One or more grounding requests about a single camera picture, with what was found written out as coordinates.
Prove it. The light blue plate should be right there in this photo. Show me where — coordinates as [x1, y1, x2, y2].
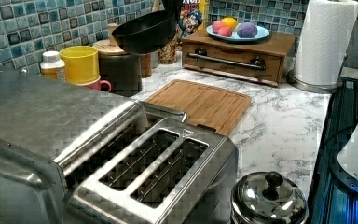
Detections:
[206, 23, 269, 43]

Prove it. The white cap spice bottle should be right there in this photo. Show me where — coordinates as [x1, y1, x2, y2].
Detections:
[40, 51, 66, 82]

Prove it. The cereal box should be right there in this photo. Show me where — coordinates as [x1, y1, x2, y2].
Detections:
[176, 0, 210, 50]

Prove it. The black canister with wooden lid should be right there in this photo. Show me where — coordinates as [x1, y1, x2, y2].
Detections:
[93, 23, 142, 97]

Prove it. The pink mug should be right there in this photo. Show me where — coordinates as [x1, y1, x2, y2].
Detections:
[81, 77, 112, 92]

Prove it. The glass jar of cereal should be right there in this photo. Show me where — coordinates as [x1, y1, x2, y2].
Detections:
[158, 37, 176, 64]

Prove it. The yellow toy fruit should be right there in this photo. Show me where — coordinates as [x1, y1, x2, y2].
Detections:
[221, 17, 238, 30]

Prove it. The stainless steel pot lid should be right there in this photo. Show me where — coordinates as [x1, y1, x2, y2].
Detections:
[230, 171, 309, 224]

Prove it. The pink toy fruit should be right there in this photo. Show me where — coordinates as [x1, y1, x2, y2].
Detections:
[212, 21, 223, 33]

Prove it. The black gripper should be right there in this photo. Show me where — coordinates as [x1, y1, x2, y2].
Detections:
[161, 0, 183, 21]

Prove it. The stainless steel two-slot toaster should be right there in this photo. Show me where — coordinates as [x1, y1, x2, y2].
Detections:
[71, 119, 238, 224]

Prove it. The bamboo cutting board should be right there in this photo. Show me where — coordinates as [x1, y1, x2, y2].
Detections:
[146, 79, 252, 136]

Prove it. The metal paper towel holder base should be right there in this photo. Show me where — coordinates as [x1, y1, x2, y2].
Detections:
[286, 70, 342, 94]

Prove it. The wooden pepper mill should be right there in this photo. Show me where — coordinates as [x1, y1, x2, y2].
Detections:
[140, 54, 152, 78]

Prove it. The yellow cup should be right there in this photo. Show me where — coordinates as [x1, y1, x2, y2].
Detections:
[60, 46, 100, 84]

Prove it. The white paper towel roll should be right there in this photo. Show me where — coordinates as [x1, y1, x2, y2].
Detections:
[294, 0, 358, 86]

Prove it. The black bowl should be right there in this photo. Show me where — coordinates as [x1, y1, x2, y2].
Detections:
[111, 10, 176, 55]

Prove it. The wooden drawer box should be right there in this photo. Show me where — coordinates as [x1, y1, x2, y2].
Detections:
[182, 30, 296, 87]

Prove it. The purple toy fruit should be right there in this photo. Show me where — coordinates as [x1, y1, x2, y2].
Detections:
[237, 22, 257, 38]

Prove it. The red toy fruit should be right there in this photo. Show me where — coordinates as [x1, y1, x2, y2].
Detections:
[217, 27, 232, 37]

